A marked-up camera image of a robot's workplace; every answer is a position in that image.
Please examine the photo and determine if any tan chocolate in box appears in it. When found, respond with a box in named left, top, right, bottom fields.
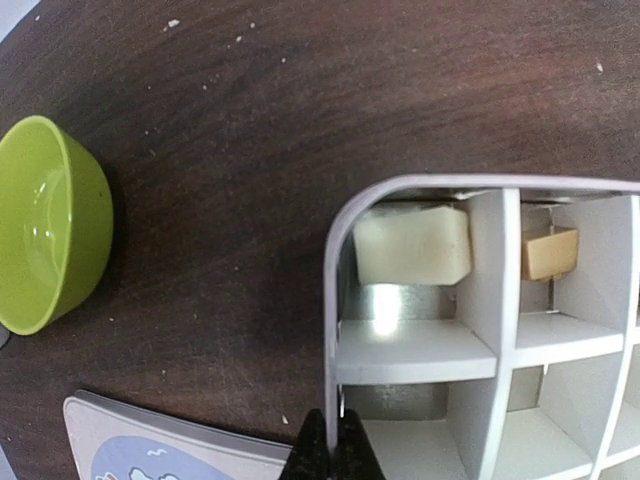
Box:
left=521, top=225, right=580, bottom=282

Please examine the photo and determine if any bunny picture tin lid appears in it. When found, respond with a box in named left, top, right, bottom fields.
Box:
left=63, top=390, right=291, bottom=479

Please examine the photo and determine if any white chocolate in box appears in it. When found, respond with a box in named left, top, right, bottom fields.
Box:
left=353, top=206, right=473, bottom=286

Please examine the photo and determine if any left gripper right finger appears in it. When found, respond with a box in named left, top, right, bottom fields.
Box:
left=334, top=409, right=386, bottom=480

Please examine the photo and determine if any pink compartment tin box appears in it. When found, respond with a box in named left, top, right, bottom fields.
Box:
left=324, top=174, right=639, bottom=479

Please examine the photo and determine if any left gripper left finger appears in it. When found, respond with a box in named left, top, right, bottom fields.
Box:
left=279, top=409, right=331, bottom=480

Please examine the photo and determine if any lime green bowl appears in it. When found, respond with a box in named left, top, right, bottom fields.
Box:
left=1, top=115, right=114, bottom=336

